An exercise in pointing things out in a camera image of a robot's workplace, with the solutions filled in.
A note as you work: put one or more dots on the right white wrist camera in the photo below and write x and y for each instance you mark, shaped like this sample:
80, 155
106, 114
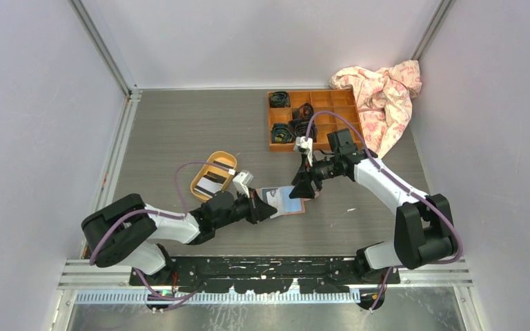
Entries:
304, 145

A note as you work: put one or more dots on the yellow oval card tray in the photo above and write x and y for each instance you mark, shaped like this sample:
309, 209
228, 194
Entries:
220, 156

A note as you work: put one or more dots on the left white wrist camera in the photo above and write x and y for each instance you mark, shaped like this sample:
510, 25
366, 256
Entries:
241, 181

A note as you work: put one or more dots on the brown leather card holder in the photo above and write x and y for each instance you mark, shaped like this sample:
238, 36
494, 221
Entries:
291, 206

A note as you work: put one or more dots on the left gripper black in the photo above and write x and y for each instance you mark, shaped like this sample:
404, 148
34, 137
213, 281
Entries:
258, 209

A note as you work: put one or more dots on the wooden compartment organizer box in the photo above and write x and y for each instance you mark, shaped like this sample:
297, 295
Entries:
333, 110

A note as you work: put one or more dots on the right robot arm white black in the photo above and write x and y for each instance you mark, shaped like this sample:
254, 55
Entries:
424, 231

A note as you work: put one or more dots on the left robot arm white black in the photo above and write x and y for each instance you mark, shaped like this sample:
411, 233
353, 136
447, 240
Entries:
127, 231

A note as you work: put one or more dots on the rolled dark tie top-left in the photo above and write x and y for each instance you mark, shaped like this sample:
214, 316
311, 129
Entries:
279, 99

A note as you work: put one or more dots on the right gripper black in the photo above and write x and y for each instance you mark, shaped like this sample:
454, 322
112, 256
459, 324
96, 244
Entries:
303, 187

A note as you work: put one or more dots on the rolled dark tie bottom-middle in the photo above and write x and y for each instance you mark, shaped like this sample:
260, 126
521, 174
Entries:
298, 128

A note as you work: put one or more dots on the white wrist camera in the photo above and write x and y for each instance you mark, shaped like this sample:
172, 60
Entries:
241, 181
304, 145

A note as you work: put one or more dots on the pink floral crumpled cloth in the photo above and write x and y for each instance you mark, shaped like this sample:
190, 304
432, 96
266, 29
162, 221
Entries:
383, 99

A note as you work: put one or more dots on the rolled dark tie bottom-left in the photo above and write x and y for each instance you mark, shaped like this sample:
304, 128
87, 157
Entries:
281, 133

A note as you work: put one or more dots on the aluminium frame rail front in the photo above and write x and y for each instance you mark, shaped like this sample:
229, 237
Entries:
111, 285

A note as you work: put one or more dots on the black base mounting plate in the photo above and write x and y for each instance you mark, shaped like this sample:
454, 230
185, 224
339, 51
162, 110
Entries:
266, 274

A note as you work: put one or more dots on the rolled dark tie middle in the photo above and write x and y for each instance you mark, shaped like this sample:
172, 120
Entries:
304, 112

